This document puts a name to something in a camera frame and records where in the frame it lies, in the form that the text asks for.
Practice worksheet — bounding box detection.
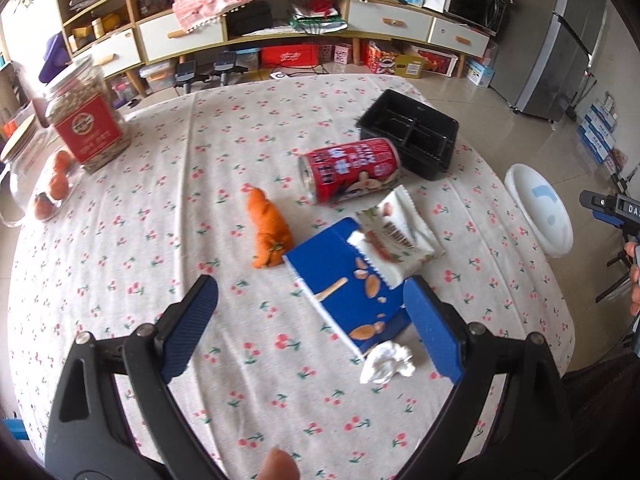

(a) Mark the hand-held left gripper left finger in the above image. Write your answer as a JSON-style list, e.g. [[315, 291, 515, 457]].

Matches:
[[44, 274, 220, 480]]

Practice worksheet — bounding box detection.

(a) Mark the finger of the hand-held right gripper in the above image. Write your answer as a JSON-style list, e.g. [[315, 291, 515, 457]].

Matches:
[[580, 190, 622, 225]]

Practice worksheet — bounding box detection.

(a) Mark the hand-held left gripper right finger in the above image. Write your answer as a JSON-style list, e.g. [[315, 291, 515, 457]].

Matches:
[[402, 275, 568, 480]]

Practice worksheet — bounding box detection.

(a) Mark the white tissue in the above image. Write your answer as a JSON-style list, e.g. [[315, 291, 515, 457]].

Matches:
[[359, 341, 416, 385]]

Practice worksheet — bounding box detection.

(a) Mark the white plastic trash bin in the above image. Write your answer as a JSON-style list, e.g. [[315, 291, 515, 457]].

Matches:
[[504, 162, 574, 259]]

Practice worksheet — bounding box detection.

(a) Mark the white snack packet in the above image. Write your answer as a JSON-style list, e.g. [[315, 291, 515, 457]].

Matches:
[[348, 185, 447, 289]]

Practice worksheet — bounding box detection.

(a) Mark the blue almond snack box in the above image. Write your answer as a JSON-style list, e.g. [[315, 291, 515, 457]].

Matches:
[[283, 216, 416, 361]]

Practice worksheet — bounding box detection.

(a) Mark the orange peel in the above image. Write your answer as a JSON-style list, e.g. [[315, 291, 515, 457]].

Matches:
[[247, 187, 295, 269]]

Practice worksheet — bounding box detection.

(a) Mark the red drink can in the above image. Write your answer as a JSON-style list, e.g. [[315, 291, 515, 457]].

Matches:
[[298, 137, 401, 206]]

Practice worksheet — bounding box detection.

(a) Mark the black plastic food tray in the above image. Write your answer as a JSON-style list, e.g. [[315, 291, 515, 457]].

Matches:
[[355, 89, 460, 182]]

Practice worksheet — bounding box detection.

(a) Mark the person's right hand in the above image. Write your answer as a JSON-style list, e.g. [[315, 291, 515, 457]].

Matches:
[[626, 241, 640, 317]]

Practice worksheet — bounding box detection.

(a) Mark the person's left hand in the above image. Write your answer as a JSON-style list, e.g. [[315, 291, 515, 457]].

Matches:
[[257, 449, 301, 480]]

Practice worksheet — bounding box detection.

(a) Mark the stack of blue white cartons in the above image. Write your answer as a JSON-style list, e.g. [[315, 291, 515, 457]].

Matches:
[[577, 92, 628, 171]]

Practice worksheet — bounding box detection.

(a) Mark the cherry print tablecloth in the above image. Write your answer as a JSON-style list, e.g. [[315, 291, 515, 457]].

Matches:
[[7, 74, 576, 480]]

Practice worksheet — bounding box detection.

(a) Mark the broom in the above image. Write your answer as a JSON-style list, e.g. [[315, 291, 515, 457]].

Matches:
[[565, 72, 598, 121]]

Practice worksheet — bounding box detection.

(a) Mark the grey refrigerator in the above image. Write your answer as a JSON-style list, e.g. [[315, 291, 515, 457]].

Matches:
[[492, 0, 608, 121]]

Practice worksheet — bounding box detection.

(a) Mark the blue and white box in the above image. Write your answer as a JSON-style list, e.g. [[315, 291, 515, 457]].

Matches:
[[466, 57, 497, 88]]

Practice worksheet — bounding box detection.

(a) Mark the person's dark clothing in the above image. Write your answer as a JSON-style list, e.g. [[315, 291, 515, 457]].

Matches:
[[560, 350, 640, 480]]

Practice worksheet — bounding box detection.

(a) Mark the red picture gift box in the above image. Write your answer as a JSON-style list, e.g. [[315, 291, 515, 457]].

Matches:
[[412, 46, 460, 78]]

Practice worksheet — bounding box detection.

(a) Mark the clear jar with red label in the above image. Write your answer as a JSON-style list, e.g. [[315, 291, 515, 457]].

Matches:
[[44, 55, 132, 175]]

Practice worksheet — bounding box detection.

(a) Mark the glass pitcher with wooden lid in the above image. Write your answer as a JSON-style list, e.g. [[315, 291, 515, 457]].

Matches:
[[0, 115, 56, 228]]

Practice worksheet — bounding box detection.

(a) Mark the black microwave oven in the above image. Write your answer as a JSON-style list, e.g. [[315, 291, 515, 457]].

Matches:
[[444, 0, 507, 37]]

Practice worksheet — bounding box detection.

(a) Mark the colourful cardboard box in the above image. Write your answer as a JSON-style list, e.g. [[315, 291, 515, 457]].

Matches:
[[362, 40, 428, 80]]

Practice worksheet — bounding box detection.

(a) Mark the black stepper machine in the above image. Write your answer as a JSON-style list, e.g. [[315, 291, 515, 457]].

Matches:
[[172, 52, 248, 95]]

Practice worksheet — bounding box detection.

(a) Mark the wooden cabinet with white drawers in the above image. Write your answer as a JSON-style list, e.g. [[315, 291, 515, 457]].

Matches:
[[54, 0, 493, 98]]

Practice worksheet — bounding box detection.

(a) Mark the red flat box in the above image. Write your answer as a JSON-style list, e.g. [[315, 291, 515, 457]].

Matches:
[[260, 44, 321, 68]]

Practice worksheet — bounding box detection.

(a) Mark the purple hat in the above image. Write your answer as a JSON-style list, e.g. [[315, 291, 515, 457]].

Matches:
[[39, 30, 68, 83]]

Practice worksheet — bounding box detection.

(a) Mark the pink cloth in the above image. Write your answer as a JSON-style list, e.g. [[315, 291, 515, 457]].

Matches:
[[172, 0, 368, 35]]

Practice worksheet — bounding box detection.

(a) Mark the red green cloth bundle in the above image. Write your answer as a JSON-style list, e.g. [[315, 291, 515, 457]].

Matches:
[[290, 0, 348, 33]]

